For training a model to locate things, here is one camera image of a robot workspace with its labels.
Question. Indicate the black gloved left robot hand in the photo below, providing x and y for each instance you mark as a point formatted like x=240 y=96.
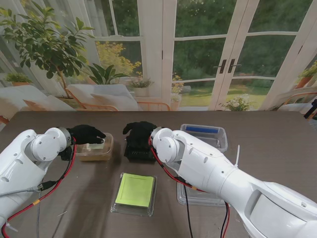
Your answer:
x=85 y=134

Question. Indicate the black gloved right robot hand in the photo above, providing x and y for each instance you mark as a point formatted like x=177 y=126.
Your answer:
x=140 y=135

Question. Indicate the black plastic tray container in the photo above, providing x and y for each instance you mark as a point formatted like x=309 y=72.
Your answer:
x=138 y=156

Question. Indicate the clear lid with white label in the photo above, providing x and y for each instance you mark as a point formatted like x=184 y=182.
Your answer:
x=109 y=142

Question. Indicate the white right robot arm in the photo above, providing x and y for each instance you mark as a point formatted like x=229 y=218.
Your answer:
x=223 y=178

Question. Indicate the brown kraft paper container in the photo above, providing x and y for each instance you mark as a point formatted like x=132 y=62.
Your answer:
x=96 y=156

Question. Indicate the clear container with blue clips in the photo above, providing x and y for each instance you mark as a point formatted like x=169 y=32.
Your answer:
x=215 y=138

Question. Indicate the clear lid with green sticker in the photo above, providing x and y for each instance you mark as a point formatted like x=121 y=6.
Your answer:
x=135 y=192

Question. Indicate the clear flat plastic lid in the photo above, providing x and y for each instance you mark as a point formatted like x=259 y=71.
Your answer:
x=200 y=199

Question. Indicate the white zip tie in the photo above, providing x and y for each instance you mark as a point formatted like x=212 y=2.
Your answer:
x=237 y=157

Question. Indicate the printed sunroom backdrop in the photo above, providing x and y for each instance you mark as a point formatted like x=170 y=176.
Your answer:
x=198 y=49

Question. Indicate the black tripod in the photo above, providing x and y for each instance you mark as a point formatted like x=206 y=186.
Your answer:
x=312 y=109

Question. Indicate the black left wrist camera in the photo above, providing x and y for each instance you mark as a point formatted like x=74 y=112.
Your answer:
x=66 y=154

